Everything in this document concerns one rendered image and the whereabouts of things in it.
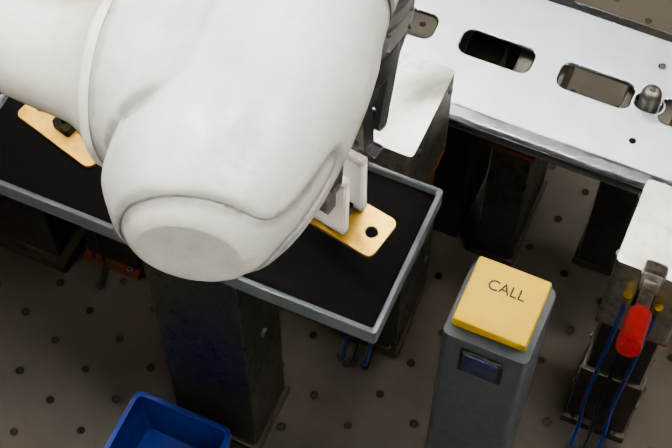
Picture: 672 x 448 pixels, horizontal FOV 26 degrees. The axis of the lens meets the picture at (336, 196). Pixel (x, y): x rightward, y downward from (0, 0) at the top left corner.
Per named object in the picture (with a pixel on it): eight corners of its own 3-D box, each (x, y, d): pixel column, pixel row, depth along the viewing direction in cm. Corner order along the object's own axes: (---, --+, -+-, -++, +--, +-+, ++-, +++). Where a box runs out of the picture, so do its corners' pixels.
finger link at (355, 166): (327, 144, 104) (333, 137, 105) (328, 193, 110) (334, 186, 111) (362, 164, 103) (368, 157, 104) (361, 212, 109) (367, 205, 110)
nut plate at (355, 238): (398, 223, 110) (399, 215, 109) (370, 260, 108) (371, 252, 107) (307, 169, 112) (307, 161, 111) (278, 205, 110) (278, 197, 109)
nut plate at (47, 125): (121, 139, 118) (119, 131, 117) (89, 170, 117) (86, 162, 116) (48, 86, 121) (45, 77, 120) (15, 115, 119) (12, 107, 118)
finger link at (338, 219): (351, 179, 103) (345, 186, 102) (349, 228, 109) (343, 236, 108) (316, 158, 104) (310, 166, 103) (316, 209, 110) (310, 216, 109)
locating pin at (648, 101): (658, 108, 141) (666, 83, 138) (652, 124, 140) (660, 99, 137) (638, 101, 141) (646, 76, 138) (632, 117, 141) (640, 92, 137)
